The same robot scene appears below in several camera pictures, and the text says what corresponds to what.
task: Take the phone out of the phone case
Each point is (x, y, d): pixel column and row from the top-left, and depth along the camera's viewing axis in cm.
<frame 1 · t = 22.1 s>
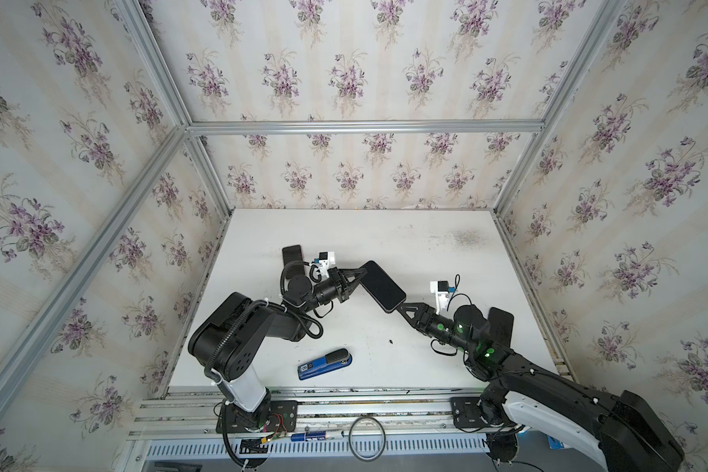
left hand: (368, 272, 77), fingers closed
right hand: (395, 312, 75), fingers open
black phone: (382, 287, 79), point 19 cm above the table
black phone near right edge: (501, 324, 90), point 2 cm above the table
blue black stapler: (332, 361, 82), point 3 cm above the table

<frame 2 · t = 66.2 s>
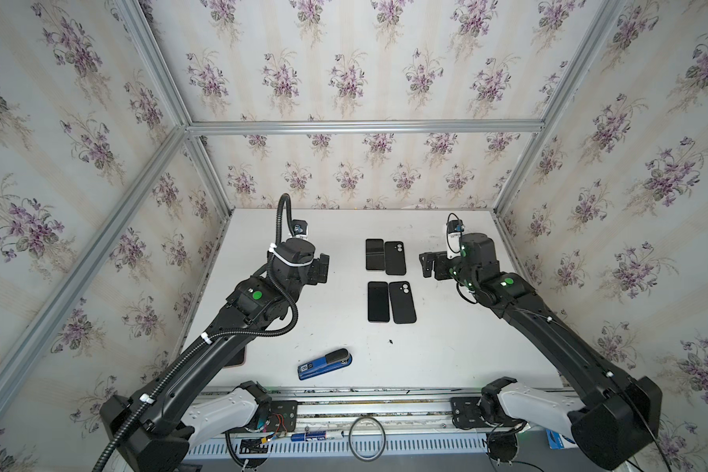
left hand: (306, 250, 72), fingers open
right hand: (433, 255, 79), fingers open
black phone: (378, 302, 95), point 2 cm above the table
black phone near right edge: (375, 254, 110), on the table
black phone case: (402, 302, 96), on the table
the other named things where they were.

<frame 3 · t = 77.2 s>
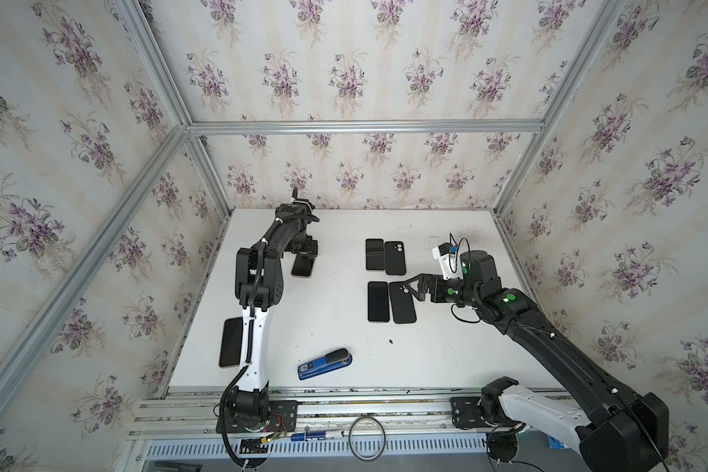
left hand: (297, 252, 103), fingers open
right hand: (413, 285, 76), fingers open
the named things where they were.

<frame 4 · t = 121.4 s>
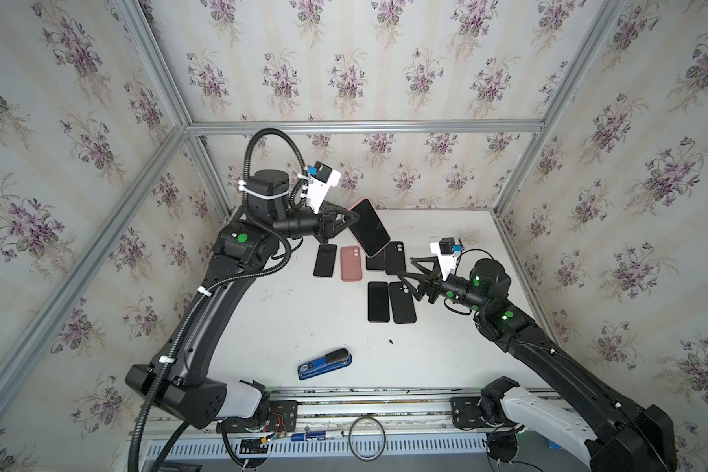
left hand: (356, 211, 61), fingers closed
right hand: (403, 270, 70), fingers open
pink phone case: (351, 264, 106), on the table
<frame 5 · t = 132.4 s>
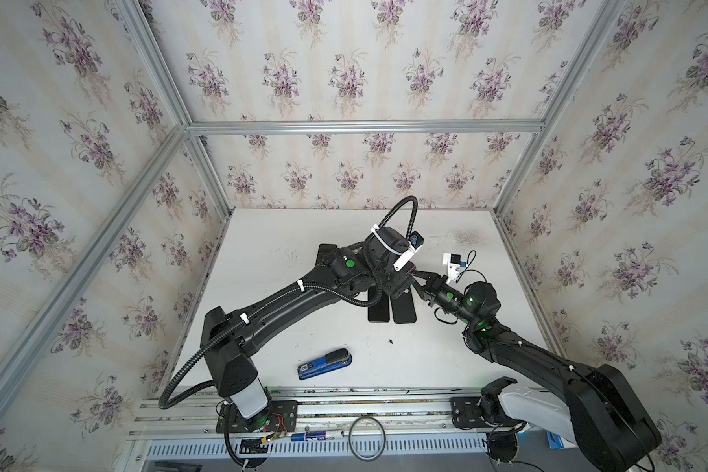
left hand: (399, 263, 74), fingers open
right hand: (402, 277, 74), fingers closed
